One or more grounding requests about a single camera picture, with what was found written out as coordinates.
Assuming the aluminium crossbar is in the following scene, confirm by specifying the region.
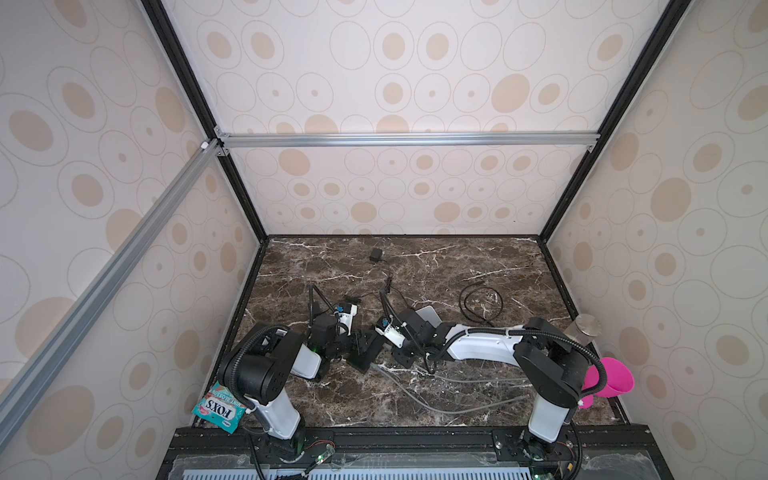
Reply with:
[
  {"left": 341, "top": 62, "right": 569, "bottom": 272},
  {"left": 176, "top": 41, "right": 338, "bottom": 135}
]
[
  {"left": 220, "top": 131, "right": 600, "bottom": 149},
  {"left": 1, "top": 138, "right": 223, "bottom": 449}
]

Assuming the black ethernet cable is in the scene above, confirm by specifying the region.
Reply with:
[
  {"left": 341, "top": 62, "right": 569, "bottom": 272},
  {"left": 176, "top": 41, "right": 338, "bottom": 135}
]
[{"left": 458, "top": 280, "right": 505, "bottom": 328}]

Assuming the black network switch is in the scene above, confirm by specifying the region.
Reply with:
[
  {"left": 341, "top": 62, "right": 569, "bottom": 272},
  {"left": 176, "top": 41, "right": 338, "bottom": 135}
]
[{"left": 347, "top": 330, "right": 385, "bottom": 373}]

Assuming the black corner frame post left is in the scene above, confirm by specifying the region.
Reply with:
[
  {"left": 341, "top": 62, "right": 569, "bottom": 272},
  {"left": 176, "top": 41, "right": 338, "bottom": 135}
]
[{"left": 141, "top": 0, "right": 269, "bottom": 242}]

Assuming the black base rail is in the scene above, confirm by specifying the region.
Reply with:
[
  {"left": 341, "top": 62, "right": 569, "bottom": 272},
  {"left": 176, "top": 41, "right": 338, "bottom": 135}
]
[{"left": 157, "top": 425, "right": 672, "bottom": 479}]

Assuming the aluminium crossbar back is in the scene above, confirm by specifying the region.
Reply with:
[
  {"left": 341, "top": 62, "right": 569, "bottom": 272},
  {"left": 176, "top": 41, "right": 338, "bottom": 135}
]
[{"left": 220, "top": 131, "right": 600, "bottom": 149}]

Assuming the far adapter black cable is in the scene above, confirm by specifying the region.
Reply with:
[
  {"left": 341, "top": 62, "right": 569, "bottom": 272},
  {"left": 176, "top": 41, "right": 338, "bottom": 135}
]
[{"left": 381, "top": 262, "right": 415, "bottom": 310}]

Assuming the green snack packet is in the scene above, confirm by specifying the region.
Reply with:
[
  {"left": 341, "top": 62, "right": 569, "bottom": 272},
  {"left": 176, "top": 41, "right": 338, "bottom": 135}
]
[{"left": 192, "top": 382, "right": 246, "bottom": 434}]

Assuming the black corner frame post right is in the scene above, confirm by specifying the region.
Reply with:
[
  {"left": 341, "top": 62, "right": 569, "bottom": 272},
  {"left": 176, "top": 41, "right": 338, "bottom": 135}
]
[{"left": 538, "top": 0, "right": 693, "bottom": 245}]

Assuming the black corner frame post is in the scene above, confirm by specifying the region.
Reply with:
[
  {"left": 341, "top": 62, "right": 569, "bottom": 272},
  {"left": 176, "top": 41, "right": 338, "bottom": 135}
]
[
  {"left": 538, "top": 0, "right": 693, "bottom": 245},
  {"left": 141, "top": 0, "right": 269, "bottom": 242}
]

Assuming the aluminium crossbar left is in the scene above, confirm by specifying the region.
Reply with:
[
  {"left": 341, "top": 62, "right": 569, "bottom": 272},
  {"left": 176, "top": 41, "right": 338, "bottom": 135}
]
[{"left": 1, "top": 138, "right": 223, "bottom": 449}]

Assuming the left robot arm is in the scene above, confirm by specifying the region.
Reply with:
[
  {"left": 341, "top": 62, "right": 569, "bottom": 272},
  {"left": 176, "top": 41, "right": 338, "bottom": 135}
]
[{"left": 216, "top": 284, "right": 381, "bottom": 459}]

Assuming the white rectangular box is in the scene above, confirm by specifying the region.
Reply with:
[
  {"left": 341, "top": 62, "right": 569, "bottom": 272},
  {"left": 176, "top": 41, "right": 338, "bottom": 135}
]
[{"left": 416, "top": 306, "right": 442, "bottom": 329}]

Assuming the black power adapter far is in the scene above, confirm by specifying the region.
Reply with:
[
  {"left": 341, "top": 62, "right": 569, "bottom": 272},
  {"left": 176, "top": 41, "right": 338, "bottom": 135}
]
[{"left": 369, "top": 248, "right": 384, "bottom": 263}]

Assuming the black adapter cable with plug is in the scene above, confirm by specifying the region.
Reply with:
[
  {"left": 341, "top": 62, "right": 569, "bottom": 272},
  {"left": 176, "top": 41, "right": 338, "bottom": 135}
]
[{"left": 344, "top": 293, "right": 385, "bottom": 313}]

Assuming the pink silicone funnel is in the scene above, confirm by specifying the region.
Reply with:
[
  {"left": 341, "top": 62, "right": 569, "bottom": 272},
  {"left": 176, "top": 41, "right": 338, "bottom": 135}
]
[{"left": 579, "top": 358, "right": 635, "bottom": 409}]

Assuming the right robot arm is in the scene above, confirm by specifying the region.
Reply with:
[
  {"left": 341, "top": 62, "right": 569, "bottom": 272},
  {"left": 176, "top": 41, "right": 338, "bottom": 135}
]
[{"left": 375, "top": 308, "right": 608, "bottom": 445}]

